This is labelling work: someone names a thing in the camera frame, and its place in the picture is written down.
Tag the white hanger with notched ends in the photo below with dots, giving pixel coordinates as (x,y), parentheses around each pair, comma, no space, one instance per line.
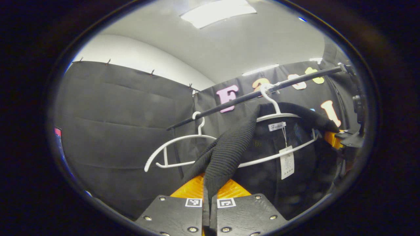
(279,115)

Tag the black backdrop cloth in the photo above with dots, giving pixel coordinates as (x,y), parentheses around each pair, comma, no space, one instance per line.
(115,131)

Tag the black clothes rack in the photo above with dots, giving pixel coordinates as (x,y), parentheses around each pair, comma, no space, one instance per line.
(311,78)

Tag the white plastic hanger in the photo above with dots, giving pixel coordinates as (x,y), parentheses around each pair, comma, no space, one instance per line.
(199,129)

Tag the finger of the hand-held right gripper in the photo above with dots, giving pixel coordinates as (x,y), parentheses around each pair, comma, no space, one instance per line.
(351,140)

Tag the black jacket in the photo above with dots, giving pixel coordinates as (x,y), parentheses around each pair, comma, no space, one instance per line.
(229,154)

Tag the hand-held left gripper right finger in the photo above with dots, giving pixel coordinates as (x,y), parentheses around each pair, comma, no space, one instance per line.
(246,216)

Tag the large ceiling light panel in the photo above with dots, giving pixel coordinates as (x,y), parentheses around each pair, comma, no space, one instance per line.
(218,12)

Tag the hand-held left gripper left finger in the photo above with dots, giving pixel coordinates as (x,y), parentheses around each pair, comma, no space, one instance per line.
(174,218)

